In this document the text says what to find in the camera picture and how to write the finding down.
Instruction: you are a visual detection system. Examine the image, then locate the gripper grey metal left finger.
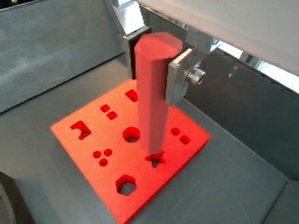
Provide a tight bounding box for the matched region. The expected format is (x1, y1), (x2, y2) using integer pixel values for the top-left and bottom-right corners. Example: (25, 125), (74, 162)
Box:
(122, 26), (152, 80)

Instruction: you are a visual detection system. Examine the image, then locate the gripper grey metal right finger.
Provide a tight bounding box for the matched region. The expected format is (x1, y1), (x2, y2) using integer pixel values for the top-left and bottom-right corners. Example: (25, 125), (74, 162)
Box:
(164, 48), (206, 106)

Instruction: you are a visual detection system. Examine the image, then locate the dark object at corner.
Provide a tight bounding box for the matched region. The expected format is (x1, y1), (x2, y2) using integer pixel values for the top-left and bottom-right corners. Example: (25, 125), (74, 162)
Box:
(0, 172), (36, 224)

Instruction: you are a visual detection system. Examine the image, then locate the red hexagonal peg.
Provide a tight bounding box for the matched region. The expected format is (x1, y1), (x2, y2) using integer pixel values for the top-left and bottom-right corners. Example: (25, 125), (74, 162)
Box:
(135, 32), (183, 154)

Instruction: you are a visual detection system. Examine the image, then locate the red shape-hole board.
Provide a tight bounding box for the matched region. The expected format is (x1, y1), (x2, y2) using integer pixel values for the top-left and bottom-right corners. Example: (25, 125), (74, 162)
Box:
(51, 80), (211, 224)

